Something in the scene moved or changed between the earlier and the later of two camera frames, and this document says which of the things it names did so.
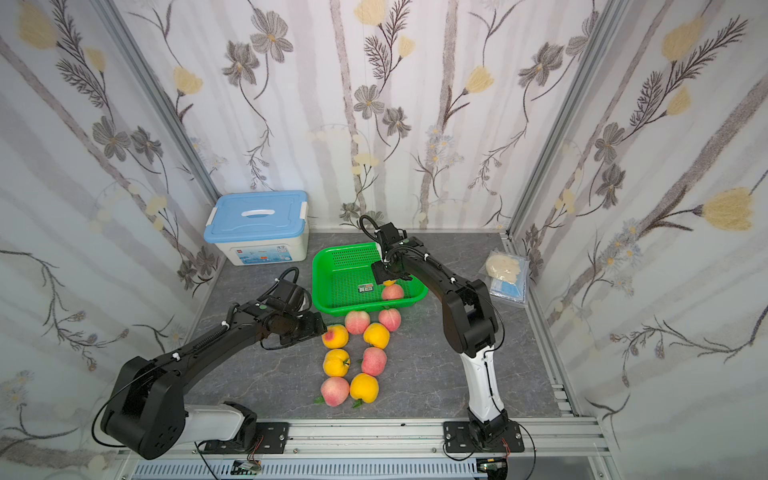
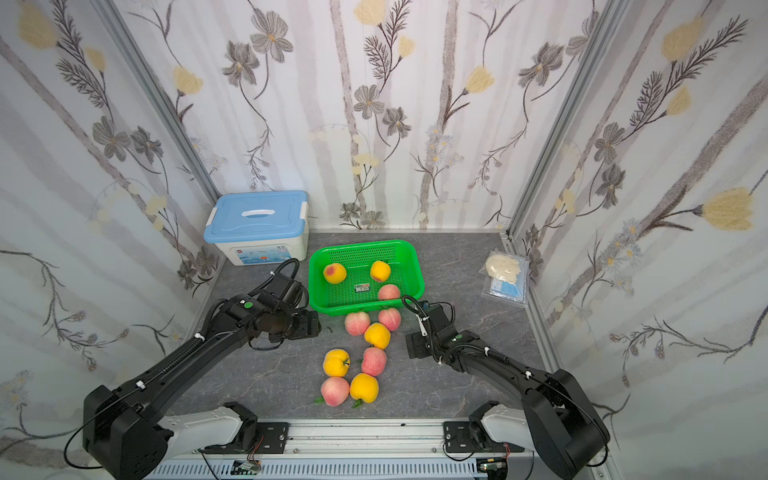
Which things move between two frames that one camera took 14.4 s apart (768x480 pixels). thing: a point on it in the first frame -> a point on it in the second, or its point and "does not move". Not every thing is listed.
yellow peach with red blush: [336, 336] -> [334, 273]
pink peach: [392, 292] does not move
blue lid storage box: [258, 227] does not move
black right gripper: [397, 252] -> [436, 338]
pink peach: [374, 361] does not move
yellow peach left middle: [336, 362] does not move
